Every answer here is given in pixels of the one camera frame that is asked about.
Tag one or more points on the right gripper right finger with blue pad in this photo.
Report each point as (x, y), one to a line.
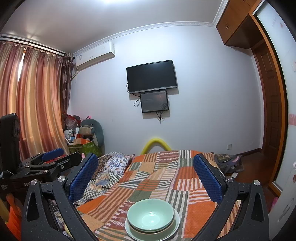
(251, 221)

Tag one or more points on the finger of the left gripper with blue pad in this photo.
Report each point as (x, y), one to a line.
(53, 168)
(41, 158)

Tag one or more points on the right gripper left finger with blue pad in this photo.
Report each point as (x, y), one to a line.
(38, 223)

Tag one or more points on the mint green bowl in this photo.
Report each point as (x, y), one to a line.
(150, 215)

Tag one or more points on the mint green plate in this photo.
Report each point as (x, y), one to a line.
(165, 234)

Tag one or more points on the dark backpack on floor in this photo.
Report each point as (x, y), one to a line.
(229, 163)

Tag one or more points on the orange striped patchwork blanket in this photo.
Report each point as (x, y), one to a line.
(168, 176)

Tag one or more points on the patterned checkered quilt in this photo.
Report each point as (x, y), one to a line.
(111, 167)

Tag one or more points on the orange pink curtains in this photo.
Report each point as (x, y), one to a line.
(31, 87)

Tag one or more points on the yellow foam tube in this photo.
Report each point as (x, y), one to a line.
(155, 142)

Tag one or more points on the white appliance with stickers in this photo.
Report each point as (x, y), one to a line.
(284, 206)

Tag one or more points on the brown wooden door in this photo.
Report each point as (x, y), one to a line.
(275, 110)

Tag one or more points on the white air conditioner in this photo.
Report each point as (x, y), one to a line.
(95, 55)

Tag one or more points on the wooden overhead cabinet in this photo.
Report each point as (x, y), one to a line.
(236, 26)

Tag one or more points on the small black wall monitor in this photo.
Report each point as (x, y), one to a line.
(154, 101)

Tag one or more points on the black wall television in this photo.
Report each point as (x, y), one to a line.
(151, 76)

